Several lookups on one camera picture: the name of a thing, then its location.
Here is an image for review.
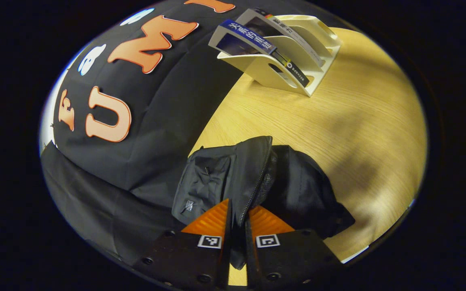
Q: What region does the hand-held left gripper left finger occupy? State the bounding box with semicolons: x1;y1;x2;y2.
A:
132;198;233;291

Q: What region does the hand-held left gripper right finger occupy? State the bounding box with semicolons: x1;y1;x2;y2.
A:
244;205;343;291

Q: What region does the black schoolbag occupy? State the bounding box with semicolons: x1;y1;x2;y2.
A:
172;135;356;270

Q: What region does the white bookshelf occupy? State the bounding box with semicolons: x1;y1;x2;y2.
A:
217;14;343;97

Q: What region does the portrait cover book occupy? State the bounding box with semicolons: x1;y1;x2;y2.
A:
235;7;326;68

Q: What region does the blue cover book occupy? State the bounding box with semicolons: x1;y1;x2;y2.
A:
209;19;310;88

